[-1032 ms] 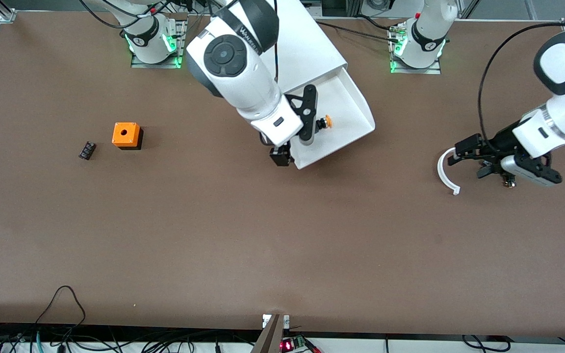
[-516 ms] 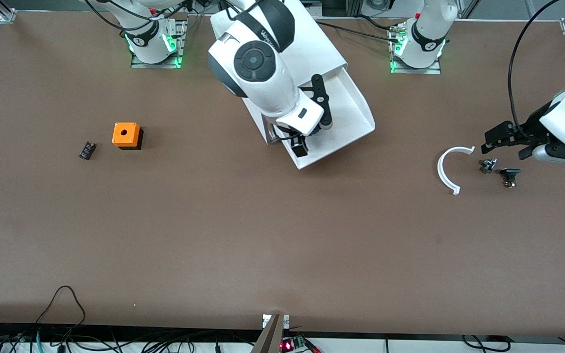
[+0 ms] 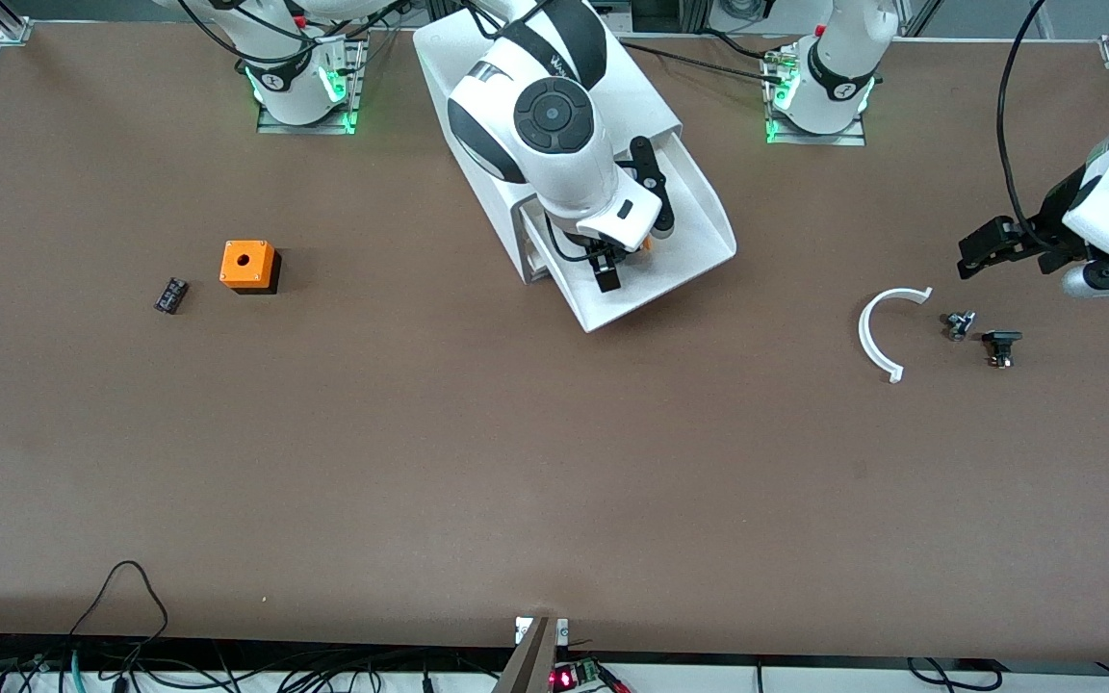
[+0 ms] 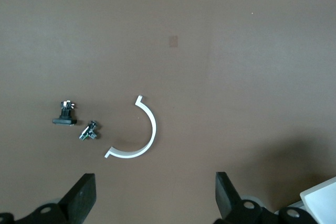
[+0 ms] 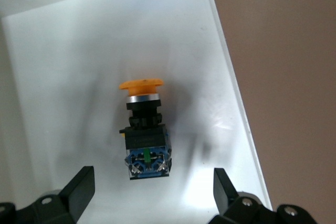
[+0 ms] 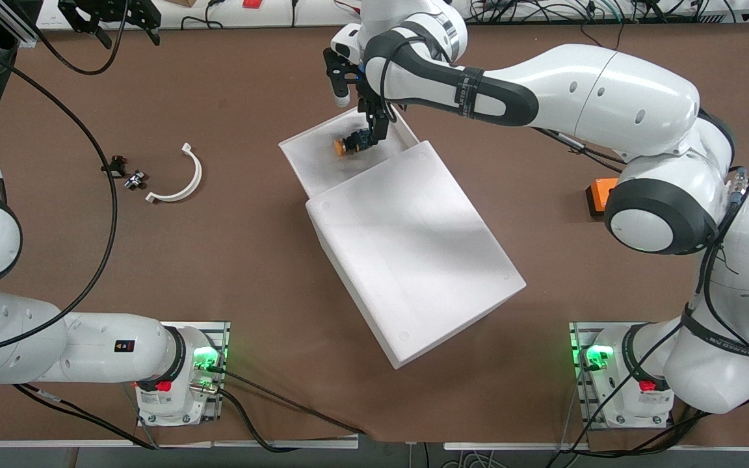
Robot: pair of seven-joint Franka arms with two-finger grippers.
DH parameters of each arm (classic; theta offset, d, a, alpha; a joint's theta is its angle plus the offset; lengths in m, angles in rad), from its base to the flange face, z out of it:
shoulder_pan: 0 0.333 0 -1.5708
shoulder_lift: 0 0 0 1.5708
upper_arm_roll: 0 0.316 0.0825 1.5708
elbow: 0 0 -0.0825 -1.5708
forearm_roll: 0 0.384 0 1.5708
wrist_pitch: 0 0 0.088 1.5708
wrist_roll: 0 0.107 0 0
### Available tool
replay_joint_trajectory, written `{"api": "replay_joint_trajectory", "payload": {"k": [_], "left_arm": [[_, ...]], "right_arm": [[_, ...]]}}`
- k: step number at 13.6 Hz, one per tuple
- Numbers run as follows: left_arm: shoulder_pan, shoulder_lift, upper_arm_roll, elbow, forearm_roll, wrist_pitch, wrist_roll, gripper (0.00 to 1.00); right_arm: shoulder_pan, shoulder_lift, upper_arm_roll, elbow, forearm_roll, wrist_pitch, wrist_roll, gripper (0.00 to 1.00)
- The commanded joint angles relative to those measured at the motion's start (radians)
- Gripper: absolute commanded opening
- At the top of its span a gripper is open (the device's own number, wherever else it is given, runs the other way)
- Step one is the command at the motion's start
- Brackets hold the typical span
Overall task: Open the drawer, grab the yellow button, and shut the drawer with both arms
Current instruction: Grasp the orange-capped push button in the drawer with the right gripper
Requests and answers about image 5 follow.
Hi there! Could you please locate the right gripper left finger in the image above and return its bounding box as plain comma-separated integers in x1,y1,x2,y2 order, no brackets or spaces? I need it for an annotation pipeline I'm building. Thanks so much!
58,165,96,224

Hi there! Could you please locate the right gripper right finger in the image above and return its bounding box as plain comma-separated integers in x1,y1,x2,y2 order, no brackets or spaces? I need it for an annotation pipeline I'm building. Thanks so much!
212,167,240,217

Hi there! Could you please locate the orange mushroom push button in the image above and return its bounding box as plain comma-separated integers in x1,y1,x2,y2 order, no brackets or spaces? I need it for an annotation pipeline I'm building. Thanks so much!
118,77,173,181

